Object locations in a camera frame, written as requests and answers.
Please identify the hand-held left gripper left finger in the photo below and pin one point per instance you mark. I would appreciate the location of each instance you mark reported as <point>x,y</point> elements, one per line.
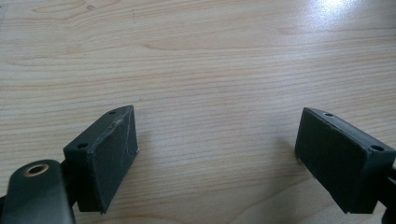
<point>106,161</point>

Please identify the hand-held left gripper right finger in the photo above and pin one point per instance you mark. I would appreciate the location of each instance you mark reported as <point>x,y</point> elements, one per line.
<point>336,161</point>

